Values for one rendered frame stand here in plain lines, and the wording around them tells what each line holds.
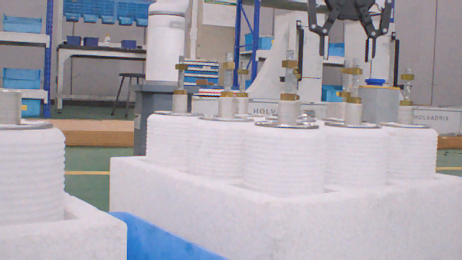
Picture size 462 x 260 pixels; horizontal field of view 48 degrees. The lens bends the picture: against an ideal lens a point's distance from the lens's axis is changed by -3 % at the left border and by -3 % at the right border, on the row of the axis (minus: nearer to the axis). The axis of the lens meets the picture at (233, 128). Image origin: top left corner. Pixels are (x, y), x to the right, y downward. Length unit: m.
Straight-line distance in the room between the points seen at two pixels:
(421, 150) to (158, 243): 0.38
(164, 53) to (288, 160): 0.78
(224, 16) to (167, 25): 6.07
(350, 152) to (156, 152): 0.28
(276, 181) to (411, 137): 0.25
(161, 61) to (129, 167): 0.56
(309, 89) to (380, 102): 2.24
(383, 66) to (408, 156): 2.79
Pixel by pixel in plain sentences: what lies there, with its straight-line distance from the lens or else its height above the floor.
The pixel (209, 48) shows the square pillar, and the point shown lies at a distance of 7.28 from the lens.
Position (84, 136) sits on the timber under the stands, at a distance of 2.72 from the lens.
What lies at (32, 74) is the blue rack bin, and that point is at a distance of 5.90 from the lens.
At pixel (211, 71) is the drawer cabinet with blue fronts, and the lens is 6.45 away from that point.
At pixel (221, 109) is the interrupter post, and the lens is 0.71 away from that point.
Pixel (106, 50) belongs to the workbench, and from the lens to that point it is 6.16.
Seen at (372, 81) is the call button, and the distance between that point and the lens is 1.04.
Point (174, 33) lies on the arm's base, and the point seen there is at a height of 0.43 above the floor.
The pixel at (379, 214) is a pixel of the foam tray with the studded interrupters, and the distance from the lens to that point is 0.65.
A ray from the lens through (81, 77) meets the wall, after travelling 9.16.
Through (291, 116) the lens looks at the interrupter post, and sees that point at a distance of 0.62.
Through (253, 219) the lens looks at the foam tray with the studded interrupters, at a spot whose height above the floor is 0.16.
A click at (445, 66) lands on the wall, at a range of 7.71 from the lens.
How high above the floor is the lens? 0.28
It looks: 4 degrees down
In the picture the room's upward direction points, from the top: 3 degrees clockwise
